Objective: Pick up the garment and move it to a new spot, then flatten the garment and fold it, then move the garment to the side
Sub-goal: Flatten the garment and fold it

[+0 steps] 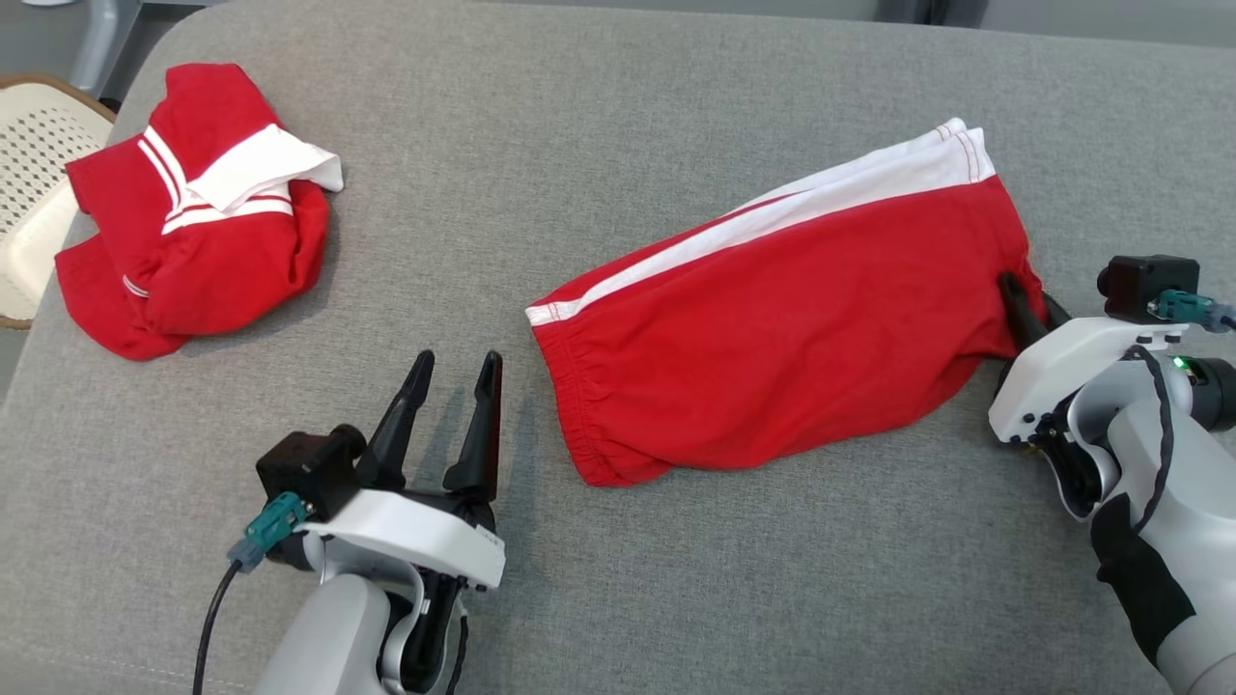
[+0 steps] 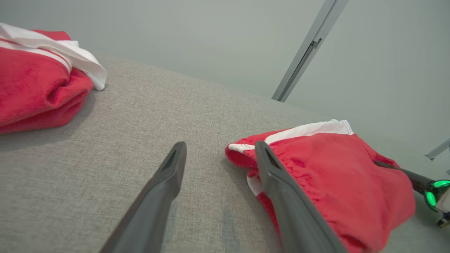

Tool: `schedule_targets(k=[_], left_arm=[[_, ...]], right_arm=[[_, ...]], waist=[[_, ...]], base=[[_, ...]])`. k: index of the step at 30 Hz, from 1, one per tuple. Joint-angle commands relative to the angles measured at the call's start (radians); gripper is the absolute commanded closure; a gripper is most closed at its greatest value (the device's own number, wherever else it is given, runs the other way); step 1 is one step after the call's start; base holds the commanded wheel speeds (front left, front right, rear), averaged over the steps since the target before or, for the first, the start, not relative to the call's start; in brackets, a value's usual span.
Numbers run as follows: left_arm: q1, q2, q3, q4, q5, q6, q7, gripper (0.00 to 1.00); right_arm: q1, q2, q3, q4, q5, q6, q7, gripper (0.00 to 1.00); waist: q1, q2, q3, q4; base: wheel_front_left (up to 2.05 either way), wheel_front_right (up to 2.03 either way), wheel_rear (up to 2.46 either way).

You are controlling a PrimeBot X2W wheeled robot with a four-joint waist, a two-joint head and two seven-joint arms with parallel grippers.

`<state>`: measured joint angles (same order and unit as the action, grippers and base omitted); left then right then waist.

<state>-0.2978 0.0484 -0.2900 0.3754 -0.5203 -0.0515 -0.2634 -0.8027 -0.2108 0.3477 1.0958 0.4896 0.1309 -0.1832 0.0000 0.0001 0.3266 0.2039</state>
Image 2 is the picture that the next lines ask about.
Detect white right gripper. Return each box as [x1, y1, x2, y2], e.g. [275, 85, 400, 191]
[374, 160, 450, 227]

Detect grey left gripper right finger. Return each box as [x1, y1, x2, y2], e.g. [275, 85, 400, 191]
[255, 141, 348, 253]

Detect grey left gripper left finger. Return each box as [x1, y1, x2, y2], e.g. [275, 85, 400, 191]
[100, 141, 187, 253]

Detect red shorts white trim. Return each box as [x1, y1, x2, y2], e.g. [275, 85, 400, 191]
[225, 119, 416, 253]

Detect red shirt white sleeves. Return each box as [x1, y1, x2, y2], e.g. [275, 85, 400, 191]
[0, 22, 108, 135]

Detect grey metal partition post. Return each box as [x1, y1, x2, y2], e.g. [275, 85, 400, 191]
[425, 138, 450, 161]
[271, 0, 349, 103]

